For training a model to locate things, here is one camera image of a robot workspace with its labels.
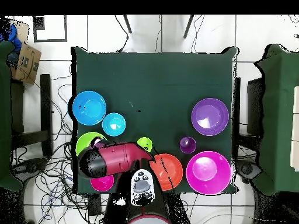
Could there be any green cup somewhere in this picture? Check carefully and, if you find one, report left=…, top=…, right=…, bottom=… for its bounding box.
left=136, top=136, right=154, bottom=153

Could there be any dark green tablecloth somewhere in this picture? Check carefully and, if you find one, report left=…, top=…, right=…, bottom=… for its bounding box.
left=71, top=46, right=240, bottom=195

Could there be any black bench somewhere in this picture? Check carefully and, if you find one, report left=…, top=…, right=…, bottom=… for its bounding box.
left=10, top=73, right=53, bottom=157

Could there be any green bowl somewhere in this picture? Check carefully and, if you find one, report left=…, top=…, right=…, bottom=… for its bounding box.
left=75, top=131, right=108, bottom=156

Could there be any purple cup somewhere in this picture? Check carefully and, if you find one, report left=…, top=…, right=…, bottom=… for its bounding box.
left=179, top=136, right=197, bottom=155

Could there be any small red bowl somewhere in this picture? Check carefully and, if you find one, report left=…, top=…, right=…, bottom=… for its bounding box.
left=90, top=174, right=115, bottom=193

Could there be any dark grey stand base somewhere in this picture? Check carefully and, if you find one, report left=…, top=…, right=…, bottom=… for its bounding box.
left=235, top=159, right=263, bottom=183
left=11, top=157, right=50, bottom=181

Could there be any cardboard box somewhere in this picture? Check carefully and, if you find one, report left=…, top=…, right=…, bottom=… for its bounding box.
left=10, top=41, right=42, bottom=85

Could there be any large pink bowl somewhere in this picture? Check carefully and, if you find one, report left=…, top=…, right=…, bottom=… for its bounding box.
left=186, top=150, right=232, bottom=195

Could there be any small blue bowl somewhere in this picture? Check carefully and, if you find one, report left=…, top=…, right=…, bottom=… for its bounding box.
left=102, top=112, right=127, bottom=137

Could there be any tangle of floor cables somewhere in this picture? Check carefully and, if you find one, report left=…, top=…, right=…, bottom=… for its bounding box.
left=10, top=67, right=92, bottom=224

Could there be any black cable with plug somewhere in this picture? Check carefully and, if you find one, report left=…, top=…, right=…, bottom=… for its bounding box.
left=114, top=15, right=130, bottom=53

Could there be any blue cloth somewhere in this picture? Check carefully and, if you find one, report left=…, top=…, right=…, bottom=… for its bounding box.
left=0, top=23, right=23, bottom=52

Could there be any black square frame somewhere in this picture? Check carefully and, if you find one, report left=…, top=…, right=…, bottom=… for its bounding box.
left=33, top=15, right=68, bottom=43

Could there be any black stand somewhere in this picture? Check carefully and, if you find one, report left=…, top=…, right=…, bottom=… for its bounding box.
left=246, top=78, right=265, bottom=136

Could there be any large blue bowl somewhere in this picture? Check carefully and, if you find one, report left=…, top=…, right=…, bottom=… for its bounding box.
left=72, top=90, right=107, bottom=126

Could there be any black tripod leg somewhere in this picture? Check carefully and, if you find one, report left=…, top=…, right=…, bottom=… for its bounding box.
left=123, top=15, right=132, bottom=33
left=182, top=15, right=194, bottom=39

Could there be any purple bowl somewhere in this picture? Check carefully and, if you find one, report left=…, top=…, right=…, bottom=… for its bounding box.
left=190, top=97, right=230, bottom=137

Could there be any orange bowl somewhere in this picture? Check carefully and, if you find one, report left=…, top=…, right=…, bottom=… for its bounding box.
left=149, top=153, right=183, bottom=191

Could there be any green cloth covered table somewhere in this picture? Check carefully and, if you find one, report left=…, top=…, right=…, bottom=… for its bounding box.
left=253, top=43, right=299, bottom=197
left=0, top=40, right=24, bottom=192

